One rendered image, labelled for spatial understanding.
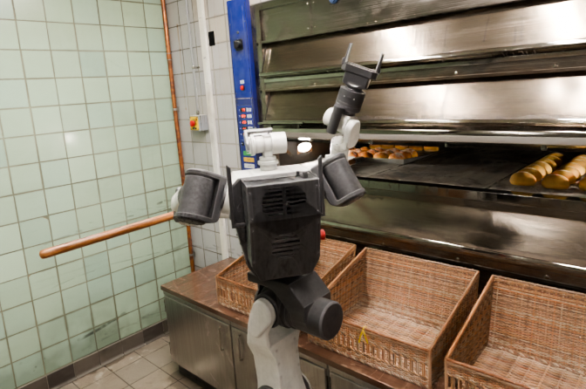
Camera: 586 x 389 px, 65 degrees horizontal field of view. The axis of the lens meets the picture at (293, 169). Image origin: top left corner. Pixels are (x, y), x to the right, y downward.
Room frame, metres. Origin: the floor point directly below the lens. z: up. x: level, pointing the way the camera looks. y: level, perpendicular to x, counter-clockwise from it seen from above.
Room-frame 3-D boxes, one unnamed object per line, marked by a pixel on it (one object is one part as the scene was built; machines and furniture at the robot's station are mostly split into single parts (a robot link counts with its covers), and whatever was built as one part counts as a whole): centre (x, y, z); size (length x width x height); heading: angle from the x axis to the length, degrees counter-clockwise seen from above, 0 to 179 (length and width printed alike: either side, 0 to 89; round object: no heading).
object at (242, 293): (2.18, 0.07, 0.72); 0.56 x 0.49 x 0.28; 48
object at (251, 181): (1.32, 0.06, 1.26); 0.34 x 0.30 x 0.36; 103
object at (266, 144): (1.39, 0.07, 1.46); 0.10 x 0.07 x 0.09; 103
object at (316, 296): (1.32, 0.02, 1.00); 0.28 x 0.13 x 0.18; 48
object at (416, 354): (1.77, -0.37, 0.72); 0.56 x 0.49 x 0.28; 48
